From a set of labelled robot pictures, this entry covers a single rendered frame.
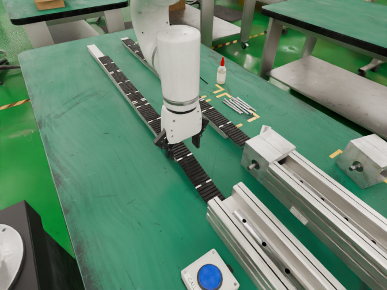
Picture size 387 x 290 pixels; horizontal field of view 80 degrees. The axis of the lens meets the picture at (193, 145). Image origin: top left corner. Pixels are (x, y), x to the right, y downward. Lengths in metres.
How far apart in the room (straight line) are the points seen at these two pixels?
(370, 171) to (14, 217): 0.85
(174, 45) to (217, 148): 0.40
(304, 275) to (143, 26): 0.57
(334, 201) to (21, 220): 0.70
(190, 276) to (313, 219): 0.30
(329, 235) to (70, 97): 1.00
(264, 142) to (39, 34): 2.10
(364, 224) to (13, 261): 0.70
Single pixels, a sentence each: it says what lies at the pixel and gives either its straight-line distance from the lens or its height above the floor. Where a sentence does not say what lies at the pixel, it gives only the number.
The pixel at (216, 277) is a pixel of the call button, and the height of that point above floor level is 0.85.
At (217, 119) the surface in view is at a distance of 0.79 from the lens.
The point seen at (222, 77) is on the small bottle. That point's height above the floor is 0.81.
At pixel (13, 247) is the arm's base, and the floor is 0.87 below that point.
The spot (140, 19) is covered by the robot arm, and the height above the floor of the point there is 1.17.
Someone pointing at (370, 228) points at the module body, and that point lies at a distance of 0.64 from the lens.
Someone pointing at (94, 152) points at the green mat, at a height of 0.78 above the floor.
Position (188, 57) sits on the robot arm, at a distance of 0.45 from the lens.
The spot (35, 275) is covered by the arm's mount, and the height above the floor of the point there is 0.86.
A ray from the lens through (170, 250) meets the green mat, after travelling 0.57.
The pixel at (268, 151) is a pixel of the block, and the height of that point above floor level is 0.87.
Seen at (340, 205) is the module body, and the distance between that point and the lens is 0.64.
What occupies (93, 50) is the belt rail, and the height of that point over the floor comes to 0.81.
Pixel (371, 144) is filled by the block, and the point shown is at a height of 0.87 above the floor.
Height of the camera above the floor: 1.31
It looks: 45 degrees down
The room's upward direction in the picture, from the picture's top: straight up
